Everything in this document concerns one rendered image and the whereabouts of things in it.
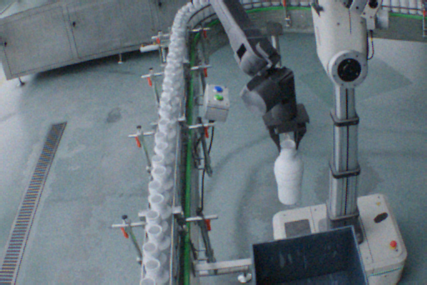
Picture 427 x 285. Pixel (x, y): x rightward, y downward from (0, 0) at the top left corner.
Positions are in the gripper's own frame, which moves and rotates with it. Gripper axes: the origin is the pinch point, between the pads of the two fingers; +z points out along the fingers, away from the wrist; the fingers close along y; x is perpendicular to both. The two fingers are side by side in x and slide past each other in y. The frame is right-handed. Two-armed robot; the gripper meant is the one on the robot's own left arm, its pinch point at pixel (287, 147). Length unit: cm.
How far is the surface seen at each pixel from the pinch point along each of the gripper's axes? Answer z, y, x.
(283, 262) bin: 45.2, -2.5, 2.5
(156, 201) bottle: 15.3, -34.0, 6.5
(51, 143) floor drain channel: 136, -155, 232
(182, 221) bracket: 21.5, -28.5, 4.0
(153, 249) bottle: 15.4, -35.0, -11.1
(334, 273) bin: 56, 15, 1
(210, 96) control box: 19, -16, 61
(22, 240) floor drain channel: 132, -158, 117
